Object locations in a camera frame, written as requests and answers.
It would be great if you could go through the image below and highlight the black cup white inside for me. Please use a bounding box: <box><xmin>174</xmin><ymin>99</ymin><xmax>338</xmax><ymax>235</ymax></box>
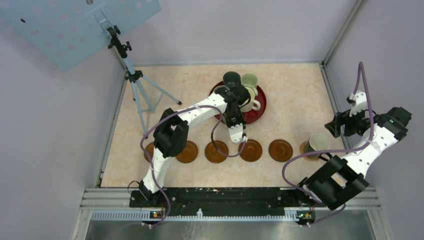
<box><xmin>304</xmin><ymin>133</ymin><xmax>331</xmax><ymax>153</ymax></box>

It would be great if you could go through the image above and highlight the light woven coaster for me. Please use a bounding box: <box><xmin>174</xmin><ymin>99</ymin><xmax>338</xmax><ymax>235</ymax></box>
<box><xmin>299</xmin><ymin>141</ymin><xmax>320</xmax><ymax>162</ymax></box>

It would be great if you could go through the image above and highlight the brown wooden coaster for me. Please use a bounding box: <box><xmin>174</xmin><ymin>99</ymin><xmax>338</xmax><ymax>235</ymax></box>
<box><xmin>143</xmin><ymin>142</ymin><xmax>155</xmax><ymax>163</ymax></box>
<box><xmin>268</xmin><ymin>139</ymin><xmax>294</xmax><ymax>163</ymax></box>
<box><xmin>204</xmin><ymin>140</ymin><xmax>229</xmax><ymax>164</ymax></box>
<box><xmin>239</xmin><ymin>139</ymin><xmax>263</xmax><ymax>163</ymax></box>
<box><xmin>176</xmin><ymin>140</ymin><xmax>199</xmax><ymax>164</ymax></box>

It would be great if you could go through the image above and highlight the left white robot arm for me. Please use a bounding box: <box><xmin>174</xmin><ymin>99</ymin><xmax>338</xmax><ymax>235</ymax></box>
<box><xmin>138</xmin><ymin>86</ymin><xmax>251</xmax><ymax>207</ymax></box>

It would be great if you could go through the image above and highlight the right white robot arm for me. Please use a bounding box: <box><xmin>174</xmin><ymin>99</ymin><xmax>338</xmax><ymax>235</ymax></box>
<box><xmin>293</xmin><ymin>107</ymin><xmax>412</xmax><ymax>210</ymax></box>

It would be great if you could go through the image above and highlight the dark green cup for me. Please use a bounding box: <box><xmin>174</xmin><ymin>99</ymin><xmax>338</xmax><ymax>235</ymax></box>
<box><xmin>222</xmin><ymin>71</ymin><xmax>241</xmax><ymax>89</ymax></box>

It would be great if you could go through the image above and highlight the light green cup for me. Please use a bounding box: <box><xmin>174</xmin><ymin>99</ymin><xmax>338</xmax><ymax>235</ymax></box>
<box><xmin>240</xmin><ymin>73</ymin><xmax>259</xmax><ymax>96</ymax></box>

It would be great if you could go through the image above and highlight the red round tray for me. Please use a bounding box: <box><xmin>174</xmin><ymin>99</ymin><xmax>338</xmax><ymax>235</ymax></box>
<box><xmin>209</xmin><ymin>80</ymin><xmax>268</xmax><ymax>127</ymax></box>

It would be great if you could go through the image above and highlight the cream yellow mug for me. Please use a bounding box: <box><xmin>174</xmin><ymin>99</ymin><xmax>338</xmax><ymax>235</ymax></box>
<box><xmin>240</xmin><ymin>87</ymin><xmax>261</xmax><ymax>113</ymax></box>

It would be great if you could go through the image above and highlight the light blue tripod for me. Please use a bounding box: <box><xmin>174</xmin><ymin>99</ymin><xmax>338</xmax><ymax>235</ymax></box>
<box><xmin>106</xmin><ymin>25</ymin><xmax>182</xmax><ymax>134</ymax></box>

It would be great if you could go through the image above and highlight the blue perforated board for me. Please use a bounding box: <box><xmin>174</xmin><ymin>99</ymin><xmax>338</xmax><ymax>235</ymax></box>
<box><xmin>0</xmin><ymin>0</ymin><xmax>162</xmax><ymax>72</ymax></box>

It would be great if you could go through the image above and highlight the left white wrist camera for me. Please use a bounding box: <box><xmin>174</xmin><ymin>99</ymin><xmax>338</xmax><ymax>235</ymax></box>
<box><xmin>228</xmin><ymin>123</ymin><xmax>248</xmax><ymax>144</ymax></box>

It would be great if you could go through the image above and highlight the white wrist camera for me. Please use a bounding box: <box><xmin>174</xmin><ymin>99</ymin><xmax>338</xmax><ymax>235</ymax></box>
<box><xmin>346</xmin><ymin>90</ymin><xmax>368</xmax><ymax>117</ymax></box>
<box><xmin>228</xmin><ymin>123</ymin><xmax>248</xmax><ymax>144</ymax></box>

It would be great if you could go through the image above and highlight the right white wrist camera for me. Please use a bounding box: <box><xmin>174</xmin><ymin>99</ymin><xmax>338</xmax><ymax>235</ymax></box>
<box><xmin>346</xmin><ymin>90</ymin><xmax>368</xmax><ymax>117</ymax></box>

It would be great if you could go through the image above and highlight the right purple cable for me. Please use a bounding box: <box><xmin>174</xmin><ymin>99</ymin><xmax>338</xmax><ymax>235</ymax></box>
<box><xmin>281</xmin><ymin>61</ymin><xmax>375</xmax><ymax>228</ymax></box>

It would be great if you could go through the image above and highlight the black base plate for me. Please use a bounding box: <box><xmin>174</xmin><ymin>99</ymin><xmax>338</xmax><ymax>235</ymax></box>
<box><xmin>129</xmin><ymin>187</ymin><xmax>318</xmax><ymax>217</ymax></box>

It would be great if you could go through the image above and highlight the aluminium frame rail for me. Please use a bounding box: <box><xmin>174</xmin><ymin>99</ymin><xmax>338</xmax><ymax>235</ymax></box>
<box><xmin>71</xmin><ymin>188</ymin><xmax>393</xmax><ymax>240</ymax></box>

